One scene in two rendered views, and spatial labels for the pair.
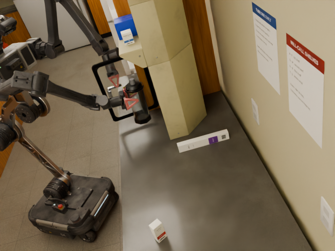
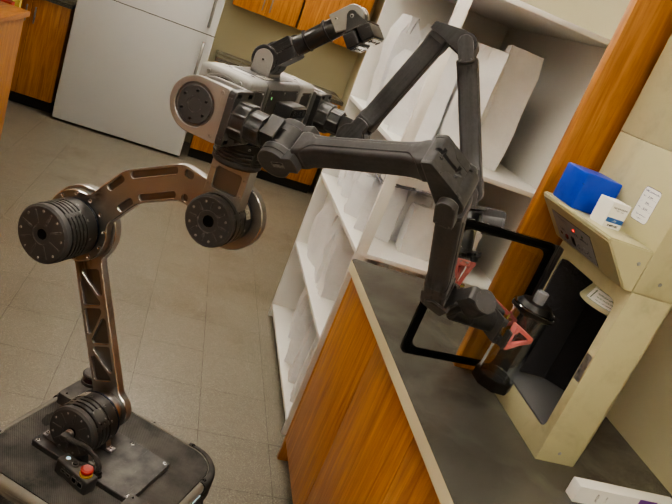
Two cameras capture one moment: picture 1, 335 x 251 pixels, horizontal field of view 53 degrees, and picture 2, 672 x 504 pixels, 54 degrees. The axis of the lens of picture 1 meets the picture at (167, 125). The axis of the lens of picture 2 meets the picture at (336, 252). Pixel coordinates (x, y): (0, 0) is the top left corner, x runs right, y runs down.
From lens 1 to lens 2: 1.18 m
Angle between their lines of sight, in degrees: 22
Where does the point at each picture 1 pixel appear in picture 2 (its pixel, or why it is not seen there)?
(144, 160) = (494, 479)
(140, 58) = (635, 268)
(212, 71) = not seen: hidden behind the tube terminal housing
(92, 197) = (165, 486)
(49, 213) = (39, 473)
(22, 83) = (447, 171)
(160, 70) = (643, 313)
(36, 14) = (104, 38)
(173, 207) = not seen: outside the picture
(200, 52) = not seen: hidden behind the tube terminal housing
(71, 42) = (131, 126)
